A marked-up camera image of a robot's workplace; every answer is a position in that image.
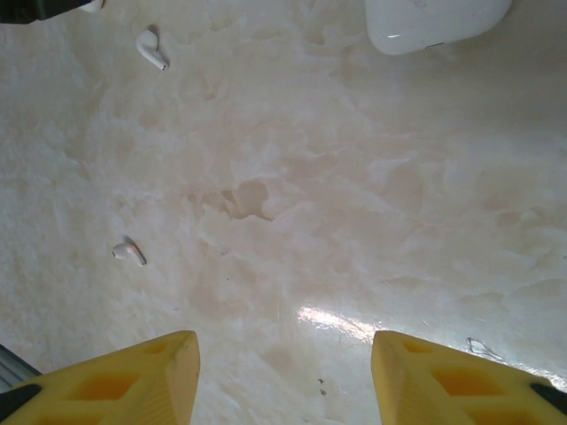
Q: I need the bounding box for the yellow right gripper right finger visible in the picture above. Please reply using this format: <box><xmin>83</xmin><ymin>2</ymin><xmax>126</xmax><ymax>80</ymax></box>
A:
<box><xmin>370</xmin><ymin>329</ymin><xmax>567</xmax><ymax>425</ymax></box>

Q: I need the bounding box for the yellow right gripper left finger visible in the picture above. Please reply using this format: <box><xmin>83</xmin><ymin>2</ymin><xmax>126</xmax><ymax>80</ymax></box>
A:
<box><xmin>0</xmin><ymin>329</ymin><xmax>202</xmax><ymax>425</ymax></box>

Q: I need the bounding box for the white earbud charging case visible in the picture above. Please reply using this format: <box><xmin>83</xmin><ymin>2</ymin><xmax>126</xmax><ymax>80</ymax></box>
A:
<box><xmin>365</xmin><ymin>0</ymin><xmax>513</xmax><ymax>57</ymax></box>

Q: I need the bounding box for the aluminium mounting rail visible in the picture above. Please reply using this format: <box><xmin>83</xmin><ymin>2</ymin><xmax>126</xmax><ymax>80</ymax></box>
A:
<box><xmin>0</xmin><ymin>343</ymin><xmax>45</xmax><ymax>390</ymax></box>

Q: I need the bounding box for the white wireless earbud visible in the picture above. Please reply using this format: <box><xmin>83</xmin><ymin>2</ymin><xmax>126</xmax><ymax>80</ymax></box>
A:
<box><xmin>111</xmin><ymin>236</ymin><xmax>147</xmax><ymax>267</ymax></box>
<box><xmin>135</xmin><ymin>28</ymin><xmax>172</xmax><ymax>72</ymax></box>

